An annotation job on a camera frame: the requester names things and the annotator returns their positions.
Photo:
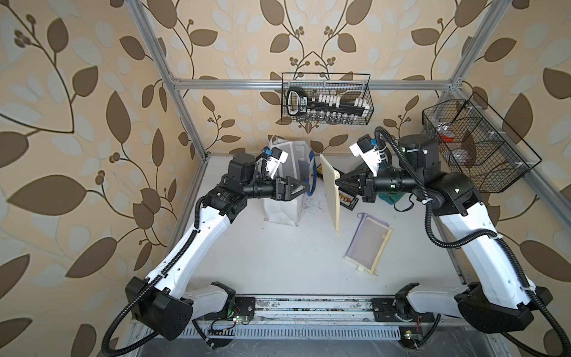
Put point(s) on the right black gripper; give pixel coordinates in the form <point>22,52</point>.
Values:
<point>366,182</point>

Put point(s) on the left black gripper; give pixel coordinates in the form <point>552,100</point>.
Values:
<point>287,182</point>

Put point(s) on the purple pouch cream edge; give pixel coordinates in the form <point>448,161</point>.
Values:
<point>368,243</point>

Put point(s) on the white mesh pencil pouch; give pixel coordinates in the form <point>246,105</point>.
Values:
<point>298,163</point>

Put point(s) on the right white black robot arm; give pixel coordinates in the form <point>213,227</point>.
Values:
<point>503,299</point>

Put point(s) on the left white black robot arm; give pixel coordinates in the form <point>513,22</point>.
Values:
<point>160,301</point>

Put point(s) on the black yellow tool case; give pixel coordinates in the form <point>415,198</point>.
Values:
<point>320,172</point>

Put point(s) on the green plastic tool case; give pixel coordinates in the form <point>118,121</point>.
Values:
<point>389,197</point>

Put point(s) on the black socket tool set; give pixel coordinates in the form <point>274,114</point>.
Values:
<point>299,102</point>

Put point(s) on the red object in basket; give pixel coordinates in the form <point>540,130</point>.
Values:
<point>446,134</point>

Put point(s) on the back wire basket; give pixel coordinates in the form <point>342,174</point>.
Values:
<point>348,86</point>

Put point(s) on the wire basket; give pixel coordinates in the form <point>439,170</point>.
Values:
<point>490,148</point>
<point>348,86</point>

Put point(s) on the right wire basket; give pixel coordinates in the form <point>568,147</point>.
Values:
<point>490,148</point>

